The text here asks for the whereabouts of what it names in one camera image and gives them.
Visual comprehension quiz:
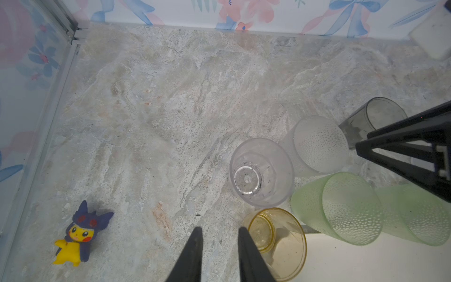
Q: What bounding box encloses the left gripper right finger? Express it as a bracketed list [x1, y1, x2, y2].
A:
[238, 227, 276, 282]

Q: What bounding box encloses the pikachu toy figure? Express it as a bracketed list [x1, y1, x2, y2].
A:
[53, 200, 114, 267]

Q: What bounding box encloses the clear smooth cup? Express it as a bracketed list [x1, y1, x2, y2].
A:
[229, 138, 295, 209]

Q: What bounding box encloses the clear textured cup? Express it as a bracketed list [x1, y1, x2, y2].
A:
[279, 116, 349, 178]

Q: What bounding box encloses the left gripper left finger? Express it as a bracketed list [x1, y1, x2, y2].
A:
[166, 227, 203, 282]

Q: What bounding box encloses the smoky grey cup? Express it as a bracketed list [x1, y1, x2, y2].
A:
[339, 97, 408, 149]

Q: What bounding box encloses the light green textured cup middle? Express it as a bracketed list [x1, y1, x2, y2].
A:
[375, 183, 451, 247]

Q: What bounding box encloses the left aluminium corner post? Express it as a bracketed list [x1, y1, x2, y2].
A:
[1, 1, 81, 267]

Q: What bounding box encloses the beige plastic tray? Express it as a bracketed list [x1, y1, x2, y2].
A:
[294, 233, 451, 282]

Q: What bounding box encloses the light green textured cup left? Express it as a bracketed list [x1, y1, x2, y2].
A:
[290, 172, 384, 246]

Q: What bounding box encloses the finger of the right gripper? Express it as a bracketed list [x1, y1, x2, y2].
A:
[355, 102, 451, 203]

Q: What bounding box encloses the light green textured cup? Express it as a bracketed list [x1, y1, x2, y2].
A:
[375, 183, 451, 247]
[290, 172, 384, 246]

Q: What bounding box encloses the yellow amber cup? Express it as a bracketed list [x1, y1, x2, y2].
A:
[243, 208, 307, 282]

